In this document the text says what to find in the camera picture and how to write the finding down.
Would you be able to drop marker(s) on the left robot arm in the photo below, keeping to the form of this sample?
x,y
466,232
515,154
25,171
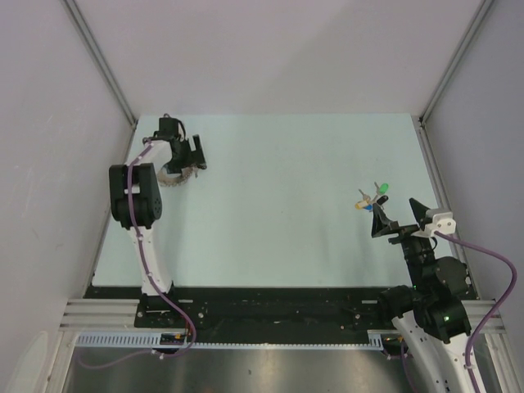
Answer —
x,y
169,158

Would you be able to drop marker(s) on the right aluminium frame post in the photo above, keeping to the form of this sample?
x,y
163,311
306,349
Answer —
x,y
473,29

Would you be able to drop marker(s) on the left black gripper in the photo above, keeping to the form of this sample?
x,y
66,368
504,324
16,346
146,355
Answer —
x,y
193,158

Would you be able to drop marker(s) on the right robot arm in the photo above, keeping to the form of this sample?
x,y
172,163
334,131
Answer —
x,y
429,313

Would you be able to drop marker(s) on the green key tag key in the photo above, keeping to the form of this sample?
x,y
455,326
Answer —
x,y
381,188

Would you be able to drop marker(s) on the aluminium frame post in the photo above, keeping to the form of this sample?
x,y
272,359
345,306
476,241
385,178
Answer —
x,y
94,49
473,29

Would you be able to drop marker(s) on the aluminium front rail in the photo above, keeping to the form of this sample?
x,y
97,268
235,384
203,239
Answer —
x,y
86,315

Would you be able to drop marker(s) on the metal key organizer ring disc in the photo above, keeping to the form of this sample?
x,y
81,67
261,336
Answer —
x,y
165,179

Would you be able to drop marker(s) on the left aluminium frame post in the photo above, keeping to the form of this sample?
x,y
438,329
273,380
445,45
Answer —
x,y
94,49

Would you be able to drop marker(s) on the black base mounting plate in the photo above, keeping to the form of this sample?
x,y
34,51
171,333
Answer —
x,y
250,315

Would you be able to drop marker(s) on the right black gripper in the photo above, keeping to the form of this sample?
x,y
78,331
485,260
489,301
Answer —
x,y
381,224

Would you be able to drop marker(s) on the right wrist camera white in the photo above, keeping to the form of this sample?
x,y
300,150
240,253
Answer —
x,y
436,221

